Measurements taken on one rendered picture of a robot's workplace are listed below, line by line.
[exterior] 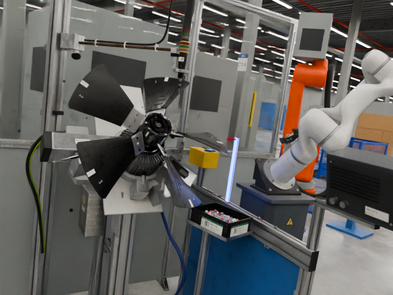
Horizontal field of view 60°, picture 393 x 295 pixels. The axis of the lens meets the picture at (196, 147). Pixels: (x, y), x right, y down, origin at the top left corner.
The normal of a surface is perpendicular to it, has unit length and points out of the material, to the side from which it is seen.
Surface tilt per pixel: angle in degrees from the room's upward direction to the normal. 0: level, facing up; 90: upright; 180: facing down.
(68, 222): 90
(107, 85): 77
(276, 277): 90
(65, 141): 50
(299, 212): 90
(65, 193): 90
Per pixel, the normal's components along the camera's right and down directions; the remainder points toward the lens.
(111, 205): 0.47, -0.49
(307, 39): -0.35, 0.08
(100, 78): 0.18, -0.15
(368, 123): -0.74, -0.01
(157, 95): -0.24, -0.65
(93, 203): 0.50, 0.18
